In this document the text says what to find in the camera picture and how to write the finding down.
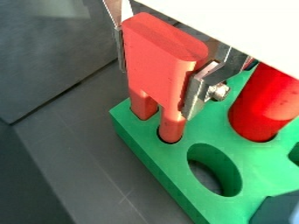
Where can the green shape sorter board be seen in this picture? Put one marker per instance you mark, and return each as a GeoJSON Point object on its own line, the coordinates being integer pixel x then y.
{"type": "Point", "coordinates": [217, 174]}

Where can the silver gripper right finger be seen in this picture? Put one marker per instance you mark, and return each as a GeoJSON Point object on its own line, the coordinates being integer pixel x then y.
{"type": "Point", "coordinates": [205, 84]}

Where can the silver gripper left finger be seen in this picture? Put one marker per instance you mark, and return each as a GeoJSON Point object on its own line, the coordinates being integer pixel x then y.
{"type": "Point", "coordinates": [113, 10]}

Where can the red cylinder peg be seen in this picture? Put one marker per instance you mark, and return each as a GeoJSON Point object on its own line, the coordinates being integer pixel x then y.
{"type": "Point", "coordinates": [267, 104]}

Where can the red square-circle peg object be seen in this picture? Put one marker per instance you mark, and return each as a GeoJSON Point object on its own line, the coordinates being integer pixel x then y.
{"type": "Point", "coordinates": [161, 56]}

